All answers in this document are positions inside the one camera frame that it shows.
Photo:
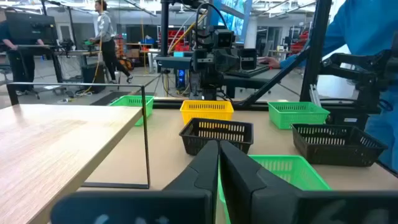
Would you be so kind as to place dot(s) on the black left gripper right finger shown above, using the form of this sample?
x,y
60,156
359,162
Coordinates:
x,y
248,199

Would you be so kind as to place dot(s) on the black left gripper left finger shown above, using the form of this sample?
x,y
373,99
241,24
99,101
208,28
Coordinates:
x,y
192,205

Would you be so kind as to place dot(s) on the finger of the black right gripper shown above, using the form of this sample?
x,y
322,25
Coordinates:
x,y
233,62
220,62

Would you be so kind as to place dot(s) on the green plastic basket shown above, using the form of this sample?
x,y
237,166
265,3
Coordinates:
x,y
280,121
124,102
289,169

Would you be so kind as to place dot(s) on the yellow plastic basket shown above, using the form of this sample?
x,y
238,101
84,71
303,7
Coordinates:
x,y
205,115

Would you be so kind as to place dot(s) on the black plastic basket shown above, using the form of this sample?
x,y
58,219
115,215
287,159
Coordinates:
x,y
335,157
199,145

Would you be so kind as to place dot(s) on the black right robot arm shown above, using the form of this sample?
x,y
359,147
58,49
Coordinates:
x,y
208,84

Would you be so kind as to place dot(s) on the black keyboard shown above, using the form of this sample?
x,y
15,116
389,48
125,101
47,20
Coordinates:
x,y
245,73

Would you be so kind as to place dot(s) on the computer tower with blue light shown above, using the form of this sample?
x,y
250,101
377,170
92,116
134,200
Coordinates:
x,y
181,79

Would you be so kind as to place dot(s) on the grey desk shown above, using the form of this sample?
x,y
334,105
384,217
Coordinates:
x,y
174,62

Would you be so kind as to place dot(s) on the person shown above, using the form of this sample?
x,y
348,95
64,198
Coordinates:
x,y
367,25
18,67
107,46

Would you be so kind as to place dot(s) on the black floor cabinet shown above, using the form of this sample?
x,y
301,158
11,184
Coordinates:
x,y
93,77

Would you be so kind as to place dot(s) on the black box with white label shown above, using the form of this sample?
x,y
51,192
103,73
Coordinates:
x,y
348,119

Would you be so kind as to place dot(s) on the black monitor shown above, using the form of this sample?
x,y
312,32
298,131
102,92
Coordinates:
x,y
31,28

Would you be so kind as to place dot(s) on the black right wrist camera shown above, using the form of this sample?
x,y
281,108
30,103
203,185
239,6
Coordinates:
x,y
224,38

